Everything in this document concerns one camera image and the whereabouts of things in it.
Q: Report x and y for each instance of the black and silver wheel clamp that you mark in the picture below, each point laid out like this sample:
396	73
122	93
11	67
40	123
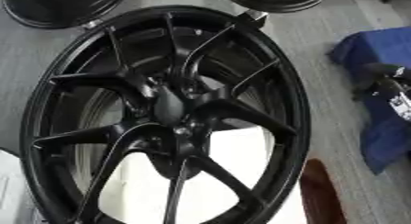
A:
250	18

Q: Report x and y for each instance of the blue cloth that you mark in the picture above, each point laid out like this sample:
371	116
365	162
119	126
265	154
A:
382	44

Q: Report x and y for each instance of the brown rounded wooden object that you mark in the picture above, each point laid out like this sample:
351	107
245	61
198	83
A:
321	194

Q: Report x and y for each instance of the white pin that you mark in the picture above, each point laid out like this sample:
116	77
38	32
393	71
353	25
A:
181	130

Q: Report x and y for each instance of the black spoked wheel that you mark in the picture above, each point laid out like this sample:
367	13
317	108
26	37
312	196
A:
134	80

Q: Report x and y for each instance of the small silver wheel clamp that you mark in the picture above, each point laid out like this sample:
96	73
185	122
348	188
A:
92	24

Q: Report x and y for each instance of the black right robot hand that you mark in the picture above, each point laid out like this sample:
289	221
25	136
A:
386	80

